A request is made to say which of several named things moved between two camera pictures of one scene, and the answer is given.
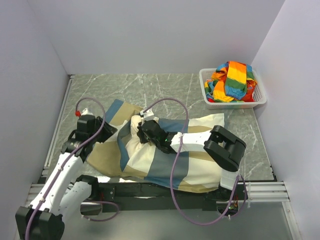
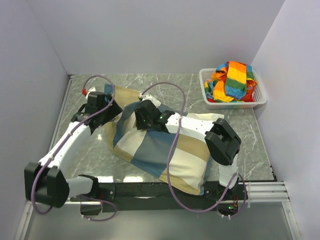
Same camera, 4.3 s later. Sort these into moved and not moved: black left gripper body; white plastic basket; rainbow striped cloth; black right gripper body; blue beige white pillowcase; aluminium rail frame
Moved: blue beige white pillowcase; black left gripper body; black right gripper body
Not moved: rainbow striped cloth; aluminium rail frame; white plastic basket
